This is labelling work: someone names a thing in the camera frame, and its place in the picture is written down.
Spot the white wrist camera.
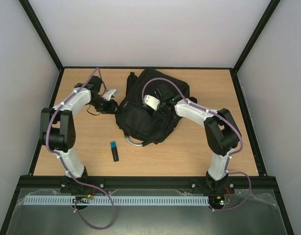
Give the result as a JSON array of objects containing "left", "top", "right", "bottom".
[
  {"left": 102, "top": 89, "right": 118, "bottom": 101},
  {"left": 143, "top": 95, "right": 161, "bottom": 111}
]

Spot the black aluminium frame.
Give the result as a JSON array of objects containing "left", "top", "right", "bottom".
[{"left": 0, "top": 0, "right": 294, "bottom": 235}]

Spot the blue black highlighter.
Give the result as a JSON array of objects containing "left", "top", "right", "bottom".
[{"left": 110, "top": 141, "right": 119, "bottom": 162}]

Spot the black student backpack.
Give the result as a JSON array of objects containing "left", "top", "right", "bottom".
[{"left": 115, "top": 69, "right": 197, "bottom": 147}]

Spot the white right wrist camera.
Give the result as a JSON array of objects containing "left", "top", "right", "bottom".
[{"left": 143, "top": 95, "right": 161, "bottom": 111}]

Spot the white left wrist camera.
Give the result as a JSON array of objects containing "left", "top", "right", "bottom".
[{"left": 102, "top": 89, "right": 118, "bottom": 101}]

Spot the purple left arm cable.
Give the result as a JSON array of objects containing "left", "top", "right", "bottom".
[{"left": 46, "top": 67, "right": 116, "bottom": 230}]

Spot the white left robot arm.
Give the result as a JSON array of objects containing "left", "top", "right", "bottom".
[{"left": 40, "top": 76, "right": 118, "bottom": 178}]

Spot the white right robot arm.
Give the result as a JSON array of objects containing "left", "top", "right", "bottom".
[{"left": 142, "top": 88, "right": 244, "bottom": 192}]

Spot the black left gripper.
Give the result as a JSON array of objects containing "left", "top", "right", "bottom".
[{"left": 90, "top": 95, "right": 120, "bottom": 114}]

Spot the light blue cable duct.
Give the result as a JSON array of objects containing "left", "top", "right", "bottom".
[{"left": 23, "top": 195, "right": 209, "bottom": 206}]

